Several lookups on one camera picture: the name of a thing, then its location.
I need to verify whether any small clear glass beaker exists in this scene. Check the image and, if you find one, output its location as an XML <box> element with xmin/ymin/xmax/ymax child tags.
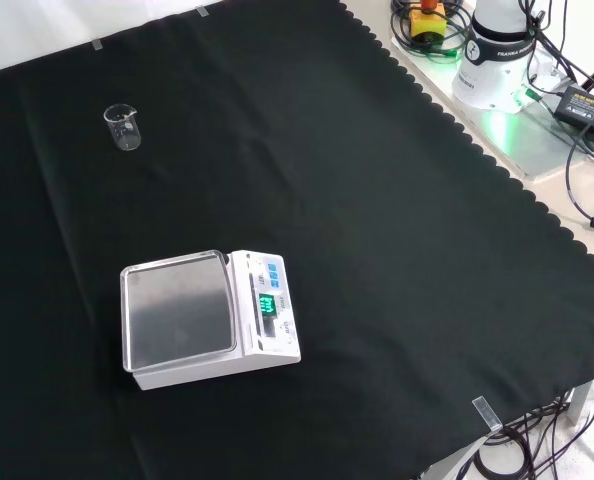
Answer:
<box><xmin>102</xmin><ymin>103</ymin><xmax>143</xmax><ymax>153</ymax></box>

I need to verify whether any black bench cloth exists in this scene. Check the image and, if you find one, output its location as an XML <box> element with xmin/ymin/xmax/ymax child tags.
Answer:
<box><xmin>0</xmin><ymin>0</ymin><xmax>594</xmax><ymax>480</ymax></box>

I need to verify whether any white electronic balance steel pan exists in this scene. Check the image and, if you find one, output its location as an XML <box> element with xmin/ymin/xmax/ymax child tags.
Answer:
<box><xmin>119</xmin><ymin>248</ymin><xmax>302</xmax><ymax>392</ymax></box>

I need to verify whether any yellow stop button box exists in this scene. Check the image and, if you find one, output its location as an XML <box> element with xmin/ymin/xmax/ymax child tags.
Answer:
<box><xmin>409</xmin><ymin>0</ymin><xmax>448</xmax><ymax>42</ymax></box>

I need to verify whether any black power adapter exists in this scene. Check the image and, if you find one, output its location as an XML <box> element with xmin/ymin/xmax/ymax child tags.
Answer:
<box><xmin>552</xmin><ymin>84</ymin><xmax>594</xmax><ymax>145</ymax></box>

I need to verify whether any grey metal base plate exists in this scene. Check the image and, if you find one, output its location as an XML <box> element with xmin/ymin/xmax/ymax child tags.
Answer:
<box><xmin>390</xmin><ymin>34</ymin><xmax>594</xmax><ymax>182</ymax></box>

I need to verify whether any black power cable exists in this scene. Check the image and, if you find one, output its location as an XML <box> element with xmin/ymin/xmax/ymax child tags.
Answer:
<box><xmin>563</xmin><ymin>112</ymin><xmax>594</xmax><ymax>232</ymax></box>

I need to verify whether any black cable bundle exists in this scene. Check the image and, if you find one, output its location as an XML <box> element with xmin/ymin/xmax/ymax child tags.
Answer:
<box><xmin>469</xmin><ymin>392</ymin><xmax>594</xmax><ymax>480</ymax></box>

